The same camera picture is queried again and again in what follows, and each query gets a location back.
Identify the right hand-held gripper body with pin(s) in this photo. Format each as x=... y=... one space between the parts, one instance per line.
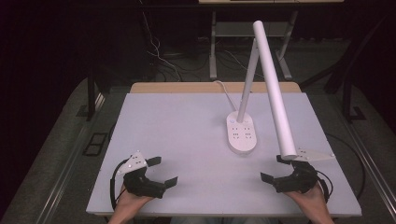
x=300 y=180

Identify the person's left hand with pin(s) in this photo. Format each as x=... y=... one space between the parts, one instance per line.
x=130 y=202

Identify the grey metal desk frame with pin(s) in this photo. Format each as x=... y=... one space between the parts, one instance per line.
x=213 y=56

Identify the metal floor rail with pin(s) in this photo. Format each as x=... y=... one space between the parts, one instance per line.
x=67 y=171
x=370 y=161

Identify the black floor socket frame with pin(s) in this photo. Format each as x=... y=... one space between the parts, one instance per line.
x=95 y=144

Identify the person's right hand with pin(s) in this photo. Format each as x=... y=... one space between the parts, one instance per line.
x=309 y=200

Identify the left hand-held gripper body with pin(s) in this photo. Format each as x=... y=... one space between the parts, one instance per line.
x=141 y=185

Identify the white desk lamp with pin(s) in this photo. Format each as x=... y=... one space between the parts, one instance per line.
x=272 y=84

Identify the black metal stand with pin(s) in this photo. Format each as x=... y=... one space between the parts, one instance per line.
x=348 y=99
x=91 y=96

